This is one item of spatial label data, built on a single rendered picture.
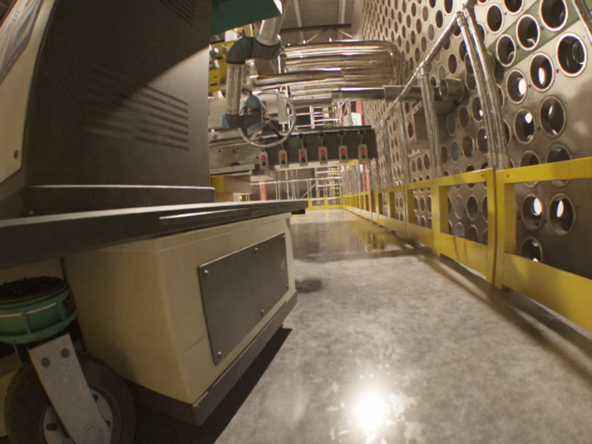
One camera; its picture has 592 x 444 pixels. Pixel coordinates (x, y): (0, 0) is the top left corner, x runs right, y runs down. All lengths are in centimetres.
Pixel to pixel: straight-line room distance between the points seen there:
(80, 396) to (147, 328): 11
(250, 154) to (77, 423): 245
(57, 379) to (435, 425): 45
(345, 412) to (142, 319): 31
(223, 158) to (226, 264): 230
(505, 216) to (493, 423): 65
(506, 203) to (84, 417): 104
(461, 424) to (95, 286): 53
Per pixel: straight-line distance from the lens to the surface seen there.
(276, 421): 44
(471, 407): 48
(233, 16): 102
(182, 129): 45
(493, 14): 252
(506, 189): 94
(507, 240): 95
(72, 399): 32
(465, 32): 116
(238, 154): 260
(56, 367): 31
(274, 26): 126
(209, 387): 38
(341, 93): 277
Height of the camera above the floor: 31
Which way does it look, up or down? 4 degrees down
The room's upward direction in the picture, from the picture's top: 4 degrees counter-clockwise
